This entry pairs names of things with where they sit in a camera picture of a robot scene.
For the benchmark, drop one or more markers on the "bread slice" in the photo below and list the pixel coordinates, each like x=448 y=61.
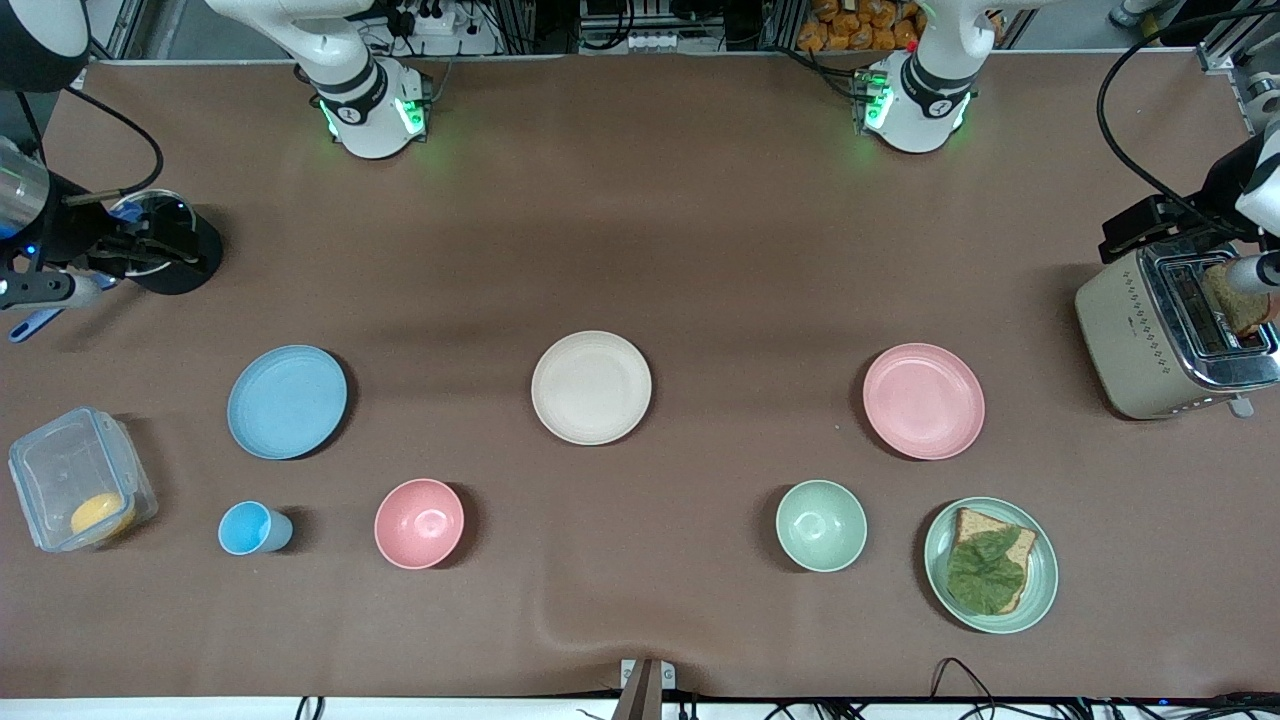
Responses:
x=1020 y=545

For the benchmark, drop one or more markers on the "white power strip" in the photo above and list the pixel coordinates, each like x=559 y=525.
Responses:
x=655 y=42
x=432 y=20

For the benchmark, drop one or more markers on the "blue plate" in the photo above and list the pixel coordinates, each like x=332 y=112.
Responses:
x=287 y=402

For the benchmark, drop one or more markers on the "pink plate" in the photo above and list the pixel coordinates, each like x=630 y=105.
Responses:
x=924 y=401

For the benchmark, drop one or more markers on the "aluminium frame rail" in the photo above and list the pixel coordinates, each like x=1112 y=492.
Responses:
x=1240 y=80

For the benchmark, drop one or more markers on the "green bowl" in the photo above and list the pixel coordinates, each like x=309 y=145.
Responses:
x=821 y=526

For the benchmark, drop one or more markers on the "beige plate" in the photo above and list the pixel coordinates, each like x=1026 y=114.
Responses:
x=591 y=387

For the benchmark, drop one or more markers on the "bag of orange snacks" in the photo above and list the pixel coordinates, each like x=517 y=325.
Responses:
x=860 y=22

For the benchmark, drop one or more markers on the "brown toast slice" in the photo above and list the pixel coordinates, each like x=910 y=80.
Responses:
x=1232 y=305

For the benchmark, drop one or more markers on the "clear plastic container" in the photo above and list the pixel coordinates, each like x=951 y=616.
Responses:
x=70 y=470

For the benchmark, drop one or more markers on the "beige chrome toaster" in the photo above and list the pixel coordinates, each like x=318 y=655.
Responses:
x=1130 y=340

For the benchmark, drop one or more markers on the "pink bowl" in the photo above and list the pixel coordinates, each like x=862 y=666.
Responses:
x=419 y=524

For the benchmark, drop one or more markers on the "metal mount bracket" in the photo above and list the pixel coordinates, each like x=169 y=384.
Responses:
x=646 y=682

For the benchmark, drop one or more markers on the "blue cup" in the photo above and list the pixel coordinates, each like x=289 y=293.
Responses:
x=250 y=528

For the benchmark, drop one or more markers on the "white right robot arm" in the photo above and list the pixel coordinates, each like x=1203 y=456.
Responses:
x=365 y=110

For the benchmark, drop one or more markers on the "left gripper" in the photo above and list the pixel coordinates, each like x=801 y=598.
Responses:
x=1217 y=190

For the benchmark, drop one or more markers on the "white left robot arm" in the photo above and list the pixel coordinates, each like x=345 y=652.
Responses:
x=925 y=100

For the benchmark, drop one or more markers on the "green lettuce leaf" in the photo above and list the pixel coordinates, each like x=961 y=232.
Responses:
x=985 y=572

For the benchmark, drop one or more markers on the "green plate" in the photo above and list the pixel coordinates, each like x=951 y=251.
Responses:
x=1040 y=590

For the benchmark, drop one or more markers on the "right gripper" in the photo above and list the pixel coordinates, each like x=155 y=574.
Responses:
x=72 y=228

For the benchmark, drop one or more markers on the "orange round food piece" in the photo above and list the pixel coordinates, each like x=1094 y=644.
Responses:
x=102 y=515

